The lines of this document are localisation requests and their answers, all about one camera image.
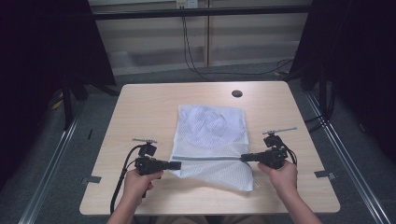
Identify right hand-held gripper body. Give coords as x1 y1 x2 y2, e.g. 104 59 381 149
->
261 126 298 170

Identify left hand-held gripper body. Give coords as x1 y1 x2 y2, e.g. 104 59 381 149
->
132 137 164 176

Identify white mesh laundry bag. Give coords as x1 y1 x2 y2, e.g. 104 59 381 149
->
168 104 261 193

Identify person's left hand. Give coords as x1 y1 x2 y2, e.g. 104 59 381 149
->
122 169 163 206

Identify person's right hand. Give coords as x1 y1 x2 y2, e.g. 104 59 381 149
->
257 160 298 200

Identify white garment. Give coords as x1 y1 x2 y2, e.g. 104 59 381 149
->
180 105 246 144

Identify black curtain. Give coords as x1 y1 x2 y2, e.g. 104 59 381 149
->
0 0 117 188
292 0 396 162

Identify black horizontal bar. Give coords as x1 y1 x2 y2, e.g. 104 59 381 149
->
92 5 312 21

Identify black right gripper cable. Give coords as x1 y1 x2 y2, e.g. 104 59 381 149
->
281 143 298 166

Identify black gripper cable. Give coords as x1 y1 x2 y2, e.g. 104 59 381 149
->
281 143 298 166
109 144 146 215

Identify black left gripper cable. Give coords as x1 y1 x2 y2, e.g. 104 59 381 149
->
109 144 146 215

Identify grey metal table bracket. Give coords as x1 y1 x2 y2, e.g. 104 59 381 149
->
314 170 337 181
81 175 102 185

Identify black floor cables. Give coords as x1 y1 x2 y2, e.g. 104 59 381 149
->
304 113 332 131

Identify metal floor rail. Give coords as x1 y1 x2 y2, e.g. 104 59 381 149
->
18 115 82 224
306 91 390 224

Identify black wall cable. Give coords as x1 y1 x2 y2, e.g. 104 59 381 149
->
181 15 295 82

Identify white wall outlet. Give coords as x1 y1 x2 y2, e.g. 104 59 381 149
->
176 0 199 9

